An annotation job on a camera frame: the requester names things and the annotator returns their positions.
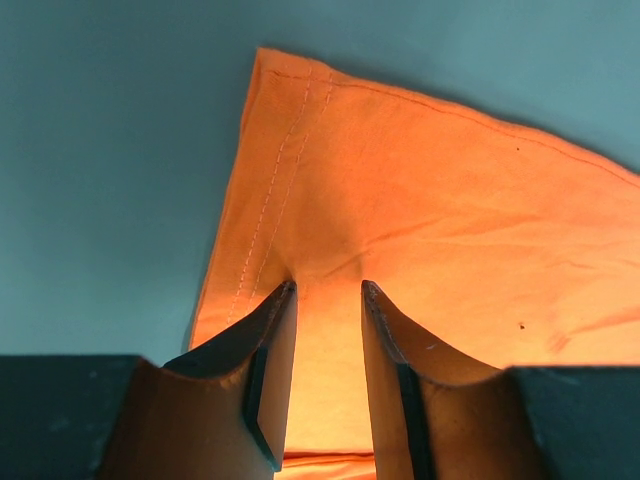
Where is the orange t shirt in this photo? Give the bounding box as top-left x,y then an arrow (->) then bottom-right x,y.
191,48 -> 639,479

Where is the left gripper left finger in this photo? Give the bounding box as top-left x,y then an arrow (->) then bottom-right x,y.
1,282 -> 297,479

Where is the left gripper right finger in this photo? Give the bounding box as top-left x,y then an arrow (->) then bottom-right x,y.
361,281 -> 639,479

